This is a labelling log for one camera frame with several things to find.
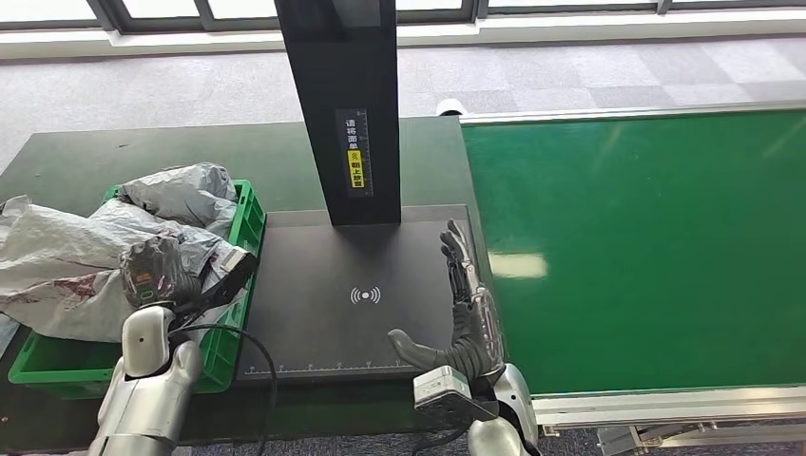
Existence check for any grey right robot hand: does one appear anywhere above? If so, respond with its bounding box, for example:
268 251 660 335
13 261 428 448
387 218 506 382

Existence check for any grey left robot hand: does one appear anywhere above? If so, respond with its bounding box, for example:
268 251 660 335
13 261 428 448
119 236 204 310

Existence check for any plain grey parcel bag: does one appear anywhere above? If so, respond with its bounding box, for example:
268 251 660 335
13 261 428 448
118 161 240 239

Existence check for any knotted grey red-print parcel bag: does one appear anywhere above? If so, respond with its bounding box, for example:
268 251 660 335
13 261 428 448
0 195 253 344

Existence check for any black inbound scanner machine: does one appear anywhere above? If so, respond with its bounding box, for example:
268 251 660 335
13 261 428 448
236 0 489 385

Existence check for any white parcel bag with text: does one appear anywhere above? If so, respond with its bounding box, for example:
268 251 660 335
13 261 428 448
0 314 21 357

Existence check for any green conveyor belt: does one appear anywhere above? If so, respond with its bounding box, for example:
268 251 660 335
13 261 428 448
462 109 806 396

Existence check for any green plastic crate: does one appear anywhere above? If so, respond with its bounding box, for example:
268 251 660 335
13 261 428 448
7 180 268 402

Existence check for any black and yellow ruler sticker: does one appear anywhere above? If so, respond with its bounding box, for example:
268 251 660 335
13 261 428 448
335 108 374 199

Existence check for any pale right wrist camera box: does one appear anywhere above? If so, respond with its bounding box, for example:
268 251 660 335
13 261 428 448
412 366 500 430

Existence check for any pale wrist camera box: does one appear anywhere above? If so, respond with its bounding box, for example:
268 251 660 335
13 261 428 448
200 245 259 311
412 366 500 430

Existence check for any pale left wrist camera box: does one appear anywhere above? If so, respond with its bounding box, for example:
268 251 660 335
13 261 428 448
200 245 259 311

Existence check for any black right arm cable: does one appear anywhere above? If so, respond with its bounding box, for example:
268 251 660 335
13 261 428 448
412 427 472 456

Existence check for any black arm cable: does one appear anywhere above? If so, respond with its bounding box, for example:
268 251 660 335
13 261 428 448
168 322 278 456
412 427 472 456

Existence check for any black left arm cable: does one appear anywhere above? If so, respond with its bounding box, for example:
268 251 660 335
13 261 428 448
168 322 278 456

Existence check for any dark window frame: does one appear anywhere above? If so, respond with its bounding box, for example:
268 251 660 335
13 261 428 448
0 0 806 32

